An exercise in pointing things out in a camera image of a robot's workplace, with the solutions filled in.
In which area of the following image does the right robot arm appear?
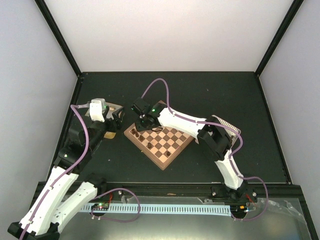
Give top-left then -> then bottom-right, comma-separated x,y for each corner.
131,97 -> 247,202

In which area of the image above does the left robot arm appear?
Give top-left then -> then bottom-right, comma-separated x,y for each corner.
7,103 -> 124,240

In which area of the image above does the wooden chess board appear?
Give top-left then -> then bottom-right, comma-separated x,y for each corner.
124,100 -> 196,171

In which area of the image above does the yellow tin box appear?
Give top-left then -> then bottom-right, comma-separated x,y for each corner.
85,101 -> 123,139

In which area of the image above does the pink tin box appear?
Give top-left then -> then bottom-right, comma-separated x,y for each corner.
194,114 -> 242,148

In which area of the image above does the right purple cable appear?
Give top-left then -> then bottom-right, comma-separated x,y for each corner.
141,78 -> 270,222

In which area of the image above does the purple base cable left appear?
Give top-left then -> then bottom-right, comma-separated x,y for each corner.
90,187 -> 142,223

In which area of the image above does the light blue cable duct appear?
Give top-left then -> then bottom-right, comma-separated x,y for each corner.
79,203 -> 231,217

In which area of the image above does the black frame rail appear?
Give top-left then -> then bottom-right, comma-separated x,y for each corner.
101,182 -> 305,202

